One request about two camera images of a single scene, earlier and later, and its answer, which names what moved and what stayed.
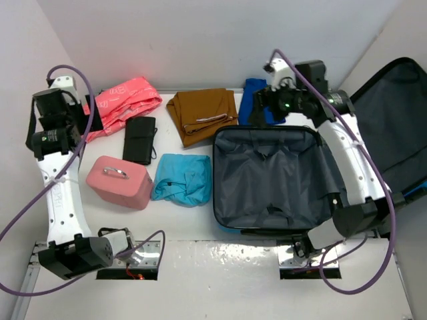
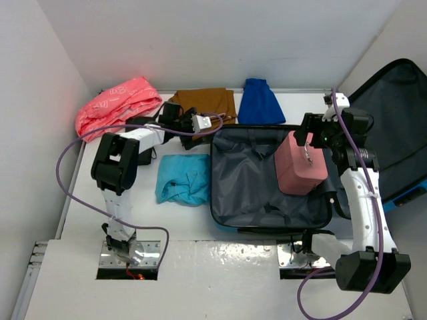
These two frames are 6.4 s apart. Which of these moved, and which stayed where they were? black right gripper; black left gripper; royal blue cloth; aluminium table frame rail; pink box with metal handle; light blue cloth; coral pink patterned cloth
Moved: black left gripper; pink box with metal handle; black right gripper
Stayed: light blue cloth; royal blue cloth; coral pink patterned cloth; aluminium table frame rail
